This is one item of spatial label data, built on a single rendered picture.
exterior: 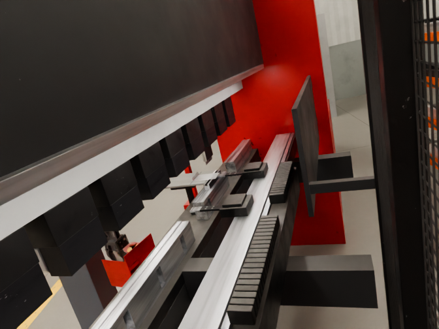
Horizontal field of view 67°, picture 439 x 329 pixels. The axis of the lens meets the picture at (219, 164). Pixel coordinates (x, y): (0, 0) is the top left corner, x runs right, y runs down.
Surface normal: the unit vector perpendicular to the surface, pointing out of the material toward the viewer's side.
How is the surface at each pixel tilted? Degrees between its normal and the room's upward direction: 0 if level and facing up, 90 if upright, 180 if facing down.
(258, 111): 90
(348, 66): 90
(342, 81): 90
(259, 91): 90
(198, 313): 0
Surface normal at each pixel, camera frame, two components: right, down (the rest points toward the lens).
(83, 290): -0.10, 0.32
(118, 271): -0.43, 0.36
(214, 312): -0.22, -0.93
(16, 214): 0.93, -0.11
